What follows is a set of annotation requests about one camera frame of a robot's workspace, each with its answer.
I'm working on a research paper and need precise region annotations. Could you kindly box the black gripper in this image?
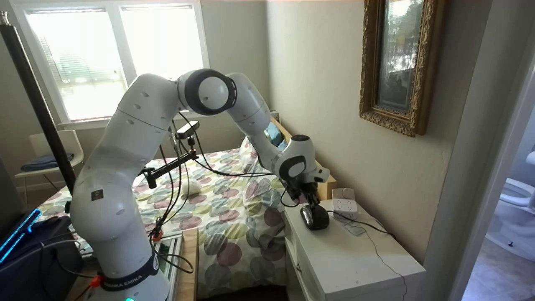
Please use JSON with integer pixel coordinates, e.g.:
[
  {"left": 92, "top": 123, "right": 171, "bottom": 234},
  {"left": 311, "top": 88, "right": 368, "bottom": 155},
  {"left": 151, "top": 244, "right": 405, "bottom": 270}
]
[{"left": 284, "top": 175, "right": 325, "bottom": 215}]

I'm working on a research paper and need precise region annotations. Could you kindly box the black round button device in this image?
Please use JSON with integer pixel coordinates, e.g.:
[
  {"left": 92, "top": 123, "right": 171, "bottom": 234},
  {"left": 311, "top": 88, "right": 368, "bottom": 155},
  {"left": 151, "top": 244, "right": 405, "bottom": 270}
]
[{"left": 299, "top": 203, "right": 331, "bottom": 232}]

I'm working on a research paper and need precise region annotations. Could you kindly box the small white round object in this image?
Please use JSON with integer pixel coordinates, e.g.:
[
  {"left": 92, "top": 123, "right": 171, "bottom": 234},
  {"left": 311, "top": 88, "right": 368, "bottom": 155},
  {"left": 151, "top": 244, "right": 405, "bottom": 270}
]
[{"left": 182, "top": 178, "right": 204, "bottom": 200}]

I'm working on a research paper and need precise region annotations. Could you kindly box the wooden headboard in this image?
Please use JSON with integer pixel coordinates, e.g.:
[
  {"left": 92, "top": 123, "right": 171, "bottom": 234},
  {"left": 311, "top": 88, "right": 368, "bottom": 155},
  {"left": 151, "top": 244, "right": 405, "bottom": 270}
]
[{"left": 268, "top": 111, "right": 340, "bottom": 202}]

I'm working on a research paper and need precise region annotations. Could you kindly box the white tissue box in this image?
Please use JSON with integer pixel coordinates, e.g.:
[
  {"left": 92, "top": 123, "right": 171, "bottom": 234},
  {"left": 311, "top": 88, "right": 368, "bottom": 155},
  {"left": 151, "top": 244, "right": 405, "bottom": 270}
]
[{"left": 330, "top": 185, "right": 358, "bottom": 202}]

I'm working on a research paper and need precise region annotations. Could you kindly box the white cube device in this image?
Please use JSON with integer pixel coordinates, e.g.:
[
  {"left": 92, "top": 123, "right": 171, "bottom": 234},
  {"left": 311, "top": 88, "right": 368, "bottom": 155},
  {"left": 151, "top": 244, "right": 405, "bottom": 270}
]
[{"left": 331, "top": 197, "right": 360, "bottom": 217}]

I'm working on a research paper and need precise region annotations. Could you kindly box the floral pillow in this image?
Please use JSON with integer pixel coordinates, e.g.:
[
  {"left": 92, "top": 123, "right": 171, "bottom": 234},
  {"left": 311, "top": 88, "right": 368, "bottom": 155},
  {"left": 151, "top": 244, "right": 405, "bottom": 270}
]
[{"left": 238, "top": 135, "right": 306, "bottom": 249}]

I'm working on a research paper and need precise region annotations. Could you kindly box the white nightstand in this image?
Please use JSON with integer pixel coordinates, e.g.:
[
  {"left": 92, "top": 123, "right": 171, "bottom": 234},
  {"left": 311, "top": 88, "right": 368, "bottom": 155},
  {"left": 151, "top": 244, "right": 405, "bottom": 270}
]
[{"left": 281, "top": 197, "right": 428, "bottom": 301}]

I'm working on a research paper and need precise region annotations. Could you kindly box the blue pillow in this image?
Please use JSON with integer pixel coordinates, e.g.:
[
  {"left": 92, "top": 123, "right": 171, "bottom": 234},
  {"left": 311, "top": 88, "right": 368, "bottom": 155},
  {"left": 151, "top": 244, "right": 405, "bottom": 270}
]
[{"left": 263, "top": 120, "right": 289, "bottom": 150}]

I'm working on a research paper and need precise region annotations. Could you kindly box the bed with floral quilt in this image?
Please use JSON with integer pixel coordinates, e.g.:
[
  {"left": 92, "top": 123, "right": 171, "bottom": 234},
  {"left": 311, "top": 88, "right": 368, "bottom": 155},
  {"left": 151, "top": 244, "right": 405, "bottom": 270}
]
[{"left": 149, "top": 110, "right": 291, "bottom": 275}]

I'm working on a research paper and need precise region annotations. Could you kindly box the wooden base board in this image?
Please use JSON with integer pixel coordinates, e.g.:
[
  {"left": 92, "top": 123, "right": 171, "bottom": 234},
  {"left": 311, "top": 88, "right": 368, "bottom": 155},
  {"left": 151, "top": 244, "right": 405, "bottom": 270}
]
[{"left": 176, "top": 225, "right": 201, "bottom": 301}]

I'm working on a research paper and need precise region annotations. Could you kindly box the gold framed painting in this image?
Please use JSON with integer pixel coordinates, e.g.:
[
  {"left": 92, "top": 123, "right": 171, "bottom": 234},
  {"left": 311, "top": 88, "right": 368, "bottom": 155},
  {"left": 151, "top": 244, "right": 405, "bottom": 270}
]
[{"left": 358, "top": 0, "right": 448, "bottom": 138}]

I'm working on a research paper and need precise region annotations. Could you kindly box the white toilet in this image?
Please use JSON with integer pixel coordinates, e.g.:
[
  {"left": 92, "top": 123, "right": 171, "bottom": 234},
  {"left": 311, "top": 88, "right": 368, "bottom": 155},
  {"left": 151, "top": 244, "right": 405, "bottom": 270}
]
[{"left": 497, "top": 148, "right": 535, "bottom": 264}]

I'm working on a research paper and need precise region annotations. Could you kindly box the white framed window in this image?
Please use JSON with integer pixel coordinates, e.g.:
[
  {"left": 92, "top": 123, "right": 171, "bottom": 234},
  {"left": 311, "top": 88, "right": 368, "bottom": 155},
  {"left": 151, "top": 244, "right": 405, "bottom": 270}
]
[{"left": 5, "top": 0, "right": 213, "bottom": 128}]

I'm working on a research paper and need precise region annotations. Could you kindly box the white chair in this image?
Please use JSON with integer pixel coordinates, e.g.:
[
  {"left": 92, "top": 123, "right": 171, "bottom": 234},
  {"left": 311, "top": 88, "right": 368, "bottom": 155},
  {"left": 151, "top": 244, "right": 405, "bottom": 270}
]
[{"left": 14, "top": 128, "right": 87, "bottom": 188}]

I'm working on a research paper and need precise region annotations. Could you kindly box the black pole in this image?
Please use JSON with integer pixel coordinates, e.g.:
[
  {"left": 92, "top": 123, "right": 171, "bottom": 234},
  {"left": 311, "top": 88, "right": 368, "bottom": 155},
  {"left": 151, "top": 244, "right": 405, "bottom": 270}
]
[{"left": 0, "top": 13, "right": 79, "bottom": 195}]

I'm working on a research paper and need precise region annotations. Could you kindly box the dark blue-lit equipment case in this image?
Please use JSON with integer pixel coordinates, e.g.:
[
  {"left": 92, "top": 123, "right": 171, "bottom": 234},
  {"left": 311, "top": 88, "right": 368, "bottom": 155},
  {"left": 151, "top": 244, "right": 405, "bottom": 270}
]
[{"left": 0, "top": 207, "right": 87, "bottom": 301}]

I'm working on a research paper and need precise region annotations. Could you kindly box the thin black cable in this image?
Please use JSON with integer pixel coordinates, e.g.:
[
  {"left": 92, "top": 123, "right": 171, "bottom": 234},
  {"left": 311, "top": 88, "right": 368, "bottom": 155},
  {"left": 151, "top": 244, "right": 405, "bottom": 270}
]
[{"left": 326, "top": 208, "right": 411, "bottom": 301}]

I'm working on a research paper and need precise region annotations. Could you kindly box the black external camera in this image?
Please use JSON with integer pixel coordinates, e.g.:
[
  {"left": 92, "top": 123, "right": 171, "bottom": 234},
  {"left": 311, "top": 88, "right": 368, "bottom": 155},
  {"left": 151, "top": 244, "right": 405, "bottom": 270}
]
[{"left": 174, "top": 118, "right": 202, "bottom": 142}]

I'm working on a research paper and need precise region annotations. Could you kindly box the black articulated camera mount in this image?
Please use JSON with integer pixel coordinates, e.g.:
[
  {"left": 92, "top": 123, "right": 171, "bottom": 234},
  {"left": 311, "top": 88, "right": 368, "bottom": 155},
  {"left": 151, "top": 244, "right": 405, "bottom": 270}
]
[{"left": 139, "top": 135, "right": 201, "bottom": 190}]

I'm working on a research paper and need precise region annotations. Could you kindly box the white door frame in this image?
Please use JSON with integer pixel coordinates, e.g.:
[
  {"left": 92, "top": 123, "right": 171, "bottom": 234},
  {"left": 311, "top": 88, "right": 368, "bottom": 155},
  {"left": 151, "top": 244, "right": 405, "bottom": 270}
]
[{"left": 422, "top": 0, "right": 535, "bottom": 301}]

